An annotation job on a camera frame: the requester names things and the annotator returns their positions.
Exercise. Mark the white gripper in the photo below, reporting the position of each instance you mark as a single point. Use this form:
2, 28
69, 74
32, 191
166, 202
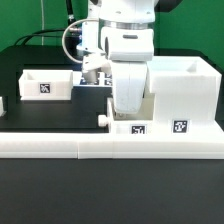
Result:
128, 83

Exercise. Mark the white front drawer tray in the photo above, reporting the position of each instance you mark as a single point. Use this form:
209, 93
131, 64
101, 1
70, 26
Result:
139, 123

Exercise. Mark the white drawer tray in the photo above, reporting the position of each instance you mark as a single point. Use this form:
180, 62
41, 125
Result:
46, 84
139, 123

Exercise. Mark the white drawer cabinet box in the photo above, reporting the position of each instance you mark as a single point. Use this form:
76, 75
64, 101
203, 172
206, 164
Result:
186, 91

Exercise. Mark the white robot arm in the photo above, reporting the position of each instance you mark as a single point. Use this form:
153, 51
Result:
126, 35

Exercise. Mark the white rear drawer tray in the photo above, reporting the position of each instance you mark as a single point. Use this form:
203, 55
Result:
46, 84

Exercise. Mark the fiducial marker sheet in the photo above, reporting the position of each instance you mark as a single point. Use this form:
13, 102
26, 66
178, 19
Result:
102, 81

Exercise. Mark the white L-shaped fence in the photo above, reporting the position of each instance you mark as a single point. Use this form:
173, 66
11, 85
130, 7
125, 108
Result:
202, 145

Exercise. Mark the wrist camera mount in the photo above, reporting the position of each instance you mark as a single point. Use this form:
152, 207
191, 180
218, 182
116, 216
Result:
92, 64

